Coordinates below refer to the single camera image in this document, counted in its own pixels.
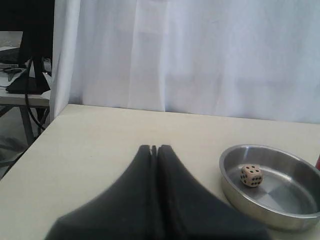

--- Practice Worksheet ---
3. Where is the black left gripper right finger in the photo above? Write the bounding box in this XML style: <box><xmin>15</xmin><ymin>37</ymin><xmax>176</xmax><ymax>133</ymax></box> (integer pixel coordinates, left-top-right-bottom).
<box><xmin>157</xmin><ymin>145</ymin><xmax>271</xmax><ymax>240</ymax></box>

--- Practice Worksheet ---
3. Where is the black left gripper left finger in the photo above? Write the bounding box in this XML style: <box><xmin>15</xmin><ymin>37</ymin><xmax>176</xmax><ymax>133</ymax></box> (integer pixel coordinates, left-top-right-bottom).
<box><xmin>45</xmin><ymin>145</ymin><xmax>160</xmax><ymax>240</ymax></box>

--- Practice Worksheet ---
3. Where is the wooden die with black pips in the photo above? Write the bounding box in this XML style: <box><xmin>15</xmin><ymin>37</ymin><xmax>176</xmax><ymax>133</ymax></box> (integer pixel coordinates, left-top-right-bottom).
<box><xmin>240</xmin><ymin>164</ymin><xmax>263</xmax><ymax>188</ymax></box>

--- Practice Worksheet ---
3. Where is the red cylinder game piece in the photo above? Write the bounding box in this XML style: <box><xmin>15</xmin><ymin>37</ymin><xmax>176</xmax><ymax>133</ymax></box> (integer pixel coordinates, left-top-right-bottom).
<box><xmin>315</xmin><ymin>156</ymin><xmax>320</xmax><ymax>170</ymax></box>

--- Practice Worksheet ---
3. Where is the round stainless steel bowl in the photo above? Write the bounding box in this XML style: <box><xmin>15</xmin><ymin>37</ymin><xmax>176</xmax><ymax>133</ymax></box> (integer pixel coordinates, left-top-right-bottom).
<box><xmin>219</xmin><ymin>144</ymin><xmax>320</xmax><ymax>231</ymax></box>

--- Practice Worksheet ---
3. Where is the grey side table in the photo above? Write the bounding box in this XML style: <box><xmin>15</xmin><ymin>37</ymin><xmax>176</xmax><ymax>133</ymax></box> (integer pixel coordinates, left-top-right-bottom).
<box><xmin>0</xmin><ymin>72</ymin><xmax>51</xmax><ymax>146</ymax></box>

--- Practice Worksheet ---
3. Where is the white curtain backdrop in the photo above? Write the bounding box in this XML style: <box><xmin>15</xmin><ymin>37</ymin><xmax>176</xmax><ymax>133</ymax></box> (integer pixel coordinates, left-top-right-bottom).
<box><xmin>50</xmin><ymin>0</ymin><xmax>320</xmax><ymax>124</ymax></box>

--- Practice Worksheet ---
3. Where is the black monitor stand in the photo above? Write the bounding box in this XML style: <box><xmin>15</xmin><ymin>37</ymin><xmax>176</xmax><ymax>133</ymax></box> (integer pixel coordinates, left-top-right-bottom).
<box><xmin>0</xmin><ymin>0</ymin><xmax>55</xmax><ymax>95</ymax></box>

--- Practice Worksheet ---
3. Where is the black cable on side table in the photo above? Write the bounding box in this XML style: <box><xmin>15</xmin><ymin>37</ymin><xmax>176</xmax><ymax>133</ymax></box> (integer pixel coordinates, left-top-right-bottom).
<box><xmin>24</xmin><ymin>58</ymin><xmax>46</xmax><ymax>131</ymax></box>

